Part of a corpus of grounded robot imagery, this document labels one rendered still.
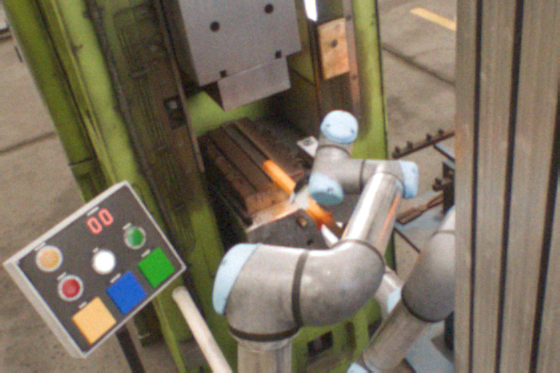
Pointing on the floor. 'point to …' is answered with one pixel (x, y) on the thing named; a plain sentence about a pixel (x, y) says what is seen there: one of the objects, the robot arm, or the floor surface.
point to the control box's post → (129, 349)
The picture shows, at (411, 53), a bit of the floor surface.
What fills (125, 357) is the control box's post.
